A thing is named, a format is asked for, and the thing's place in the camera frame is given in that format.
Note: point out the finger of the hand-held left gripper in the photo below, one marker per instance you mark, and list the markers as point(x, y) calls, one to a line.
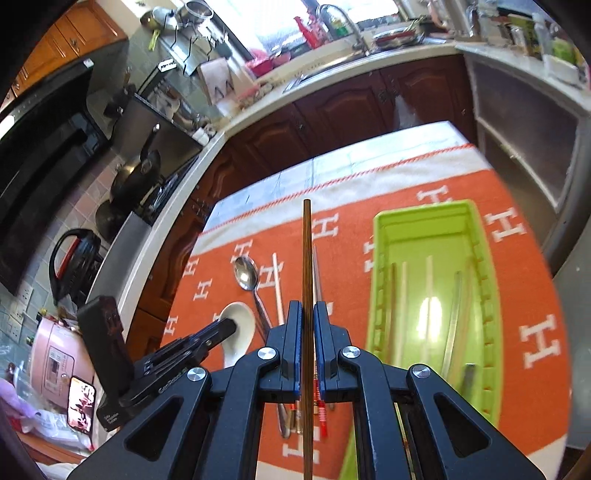
point(198, 344)

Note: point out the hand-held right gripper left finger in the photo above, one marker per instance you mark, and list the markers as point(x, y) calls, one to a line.
point(295, 360)

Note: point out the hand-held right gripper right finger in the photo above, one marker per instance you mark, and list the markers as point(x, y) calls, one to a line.
point(322, 360)

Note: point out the white ceramic spoon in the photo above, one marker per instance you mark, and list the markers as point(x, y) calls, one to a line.
point(247, 337)

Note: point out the red striped chopstick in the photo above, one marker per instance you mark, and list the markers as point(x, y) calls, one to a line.
point(321, 415)

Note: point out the dark wood chopstick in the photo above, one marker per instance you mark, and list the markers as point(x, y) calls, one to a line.
point(307, 254)

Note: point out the green plastic utensil tray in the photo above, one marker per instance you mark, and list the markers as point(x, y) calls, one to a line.
point(415, 240)

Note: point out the pink rice cooker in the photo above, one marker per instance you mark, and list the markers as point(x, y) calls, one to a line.
point(55, 355)

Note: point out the smartphone with lit screen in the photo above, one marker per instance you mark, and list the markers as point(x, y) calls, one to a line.
point(82, 406)

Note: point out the stainless steel splash panel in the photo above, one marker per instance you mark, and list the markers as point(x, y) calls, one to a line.
point(124, 258)

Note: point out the purple cloth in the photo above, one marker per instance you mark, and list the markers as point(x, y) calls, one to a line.
point(16, 397)

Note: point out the dark cooking pot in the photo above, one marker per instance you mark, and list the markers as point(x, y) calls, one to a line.
point(108, 219)

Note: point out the black gas stove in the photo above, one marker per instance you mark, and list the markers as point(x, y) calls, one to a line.
point(159, 198)

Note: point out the black wok with lid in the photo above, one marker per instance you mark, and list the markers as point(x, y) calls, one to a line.
point(134, 180)

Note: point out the black range hood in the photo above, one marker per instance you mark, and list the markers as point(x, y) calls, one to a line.
point(41, 161)

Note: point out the pale blue checked table cover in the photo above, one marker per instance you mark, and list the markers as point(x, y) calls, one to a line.
point(332, 166)

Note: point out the orange printed tablecloth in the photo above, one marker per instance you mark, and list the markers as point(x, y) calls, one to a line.
point(517, 277)

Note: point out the dark wood base cabinets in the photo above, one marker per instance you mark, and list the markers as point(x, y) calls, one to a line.
point(332, 120)

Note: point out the grey refrigerator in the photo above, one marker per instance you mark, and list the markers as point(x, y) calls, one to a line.
point(577, 346)

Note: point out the hanging white plastic bag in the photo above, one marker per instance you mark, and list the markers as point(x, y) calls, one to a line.
point(406, 113)

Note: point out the cutting board on rack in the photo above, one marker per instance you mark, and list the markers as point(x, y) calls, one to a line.
point(217, 78)

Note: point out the red plastic basin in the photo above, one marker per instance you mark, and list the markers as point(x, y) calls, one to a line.
point(263, 67)

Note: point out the stainless steel sink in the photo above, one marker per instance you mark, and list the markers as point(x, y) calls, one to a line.
point(323, 69)

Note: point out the frosted glass door cabinet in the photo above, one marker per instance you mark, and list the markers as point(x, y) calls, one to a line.
point(521, 129)

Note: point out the red spray bottle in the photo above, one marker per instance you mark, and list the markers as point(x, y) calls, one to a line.
point(311, 32)

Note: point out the stack of dishes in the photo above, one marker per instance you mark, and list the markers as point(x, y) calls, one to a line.
point(397, 39)

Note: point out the steel kitchen faucet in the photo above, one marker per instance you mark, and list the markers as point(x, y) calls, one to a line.
point(355, 32)

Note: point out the kitchen window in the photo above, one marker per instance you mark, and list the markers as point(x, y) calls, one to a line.
point(277, 23)

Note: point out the steel pot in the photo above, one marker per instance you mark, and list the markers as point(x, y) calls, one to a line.
point(196, 11)

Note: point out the green detergent bottle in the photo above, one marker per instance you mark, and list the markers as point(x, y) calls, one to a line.
point(341, 27)

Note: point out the steel electric kettle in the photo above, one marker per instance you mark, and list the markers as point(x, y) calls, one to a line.
point(443, 16)

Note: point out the glass pitcher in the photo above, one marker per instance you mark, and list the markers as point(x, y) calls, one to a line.
point(485, 23)

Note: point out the white bowl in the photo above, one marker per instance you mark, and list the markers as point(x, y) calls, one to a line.
point(561, 69)

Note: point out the white plastic bottle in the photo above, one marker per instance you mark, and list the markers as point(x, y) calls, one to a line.
point(540, 32)

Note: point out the green packet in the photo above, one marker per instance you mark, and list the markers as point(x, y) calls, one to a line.
point(563, 48)

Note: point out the wooden wall cabinet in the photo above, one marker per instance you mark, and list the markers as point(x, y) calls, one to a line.
point(78, 32)

